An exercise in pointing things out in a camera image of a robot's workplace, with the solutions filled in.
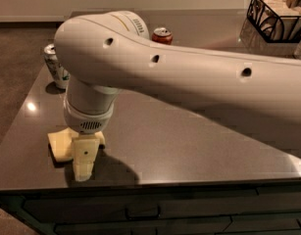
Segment yellow sponge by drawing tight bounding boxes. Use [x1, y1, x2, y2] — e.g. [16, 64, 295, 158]
[46, 127, 106, 164]

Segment black wire napkin basket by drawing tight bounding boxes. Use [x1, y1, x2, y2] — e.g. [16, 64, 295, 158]
[247, 0, 301, 43]

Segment orange soda can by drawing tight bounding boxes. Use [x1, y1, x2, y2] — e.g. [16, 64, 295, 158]
[152, 27, 173, 45]

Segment napkins in basket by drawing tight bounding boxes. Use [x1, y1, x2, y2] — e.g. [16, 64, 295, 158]
[258, 0, 301, 41]

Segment white green soda can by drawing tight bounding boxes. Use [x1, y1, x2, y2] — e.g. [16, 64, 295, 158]
[44, 43, 70, 90]

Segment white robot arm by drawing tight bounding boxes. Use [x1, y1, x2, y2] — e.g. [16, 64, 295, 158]
[54, 12, 301, 183]

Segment dark cabinet drawer front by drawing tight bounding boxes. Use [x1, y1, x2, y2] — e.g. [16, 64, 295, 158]
[24, 190, 301, 235]

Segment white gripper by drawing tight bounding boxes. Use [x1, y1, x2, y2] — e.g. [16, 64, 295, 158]
[63, 100, 114, 182]

